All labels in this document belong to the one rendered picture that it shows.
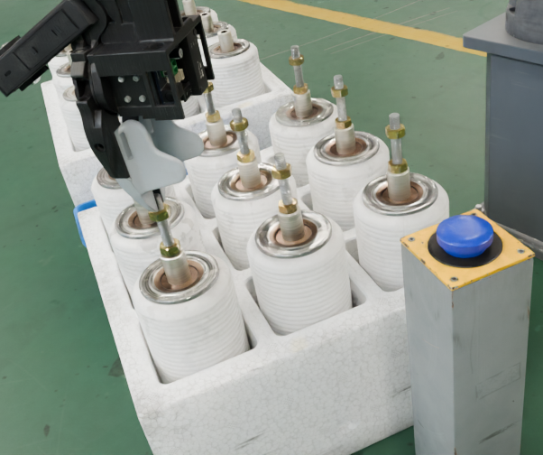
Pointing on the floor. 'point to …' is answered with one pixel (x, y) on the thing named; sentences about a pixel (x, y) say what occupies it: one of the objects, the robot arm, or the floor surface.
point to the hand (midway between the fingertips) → (146, 193)
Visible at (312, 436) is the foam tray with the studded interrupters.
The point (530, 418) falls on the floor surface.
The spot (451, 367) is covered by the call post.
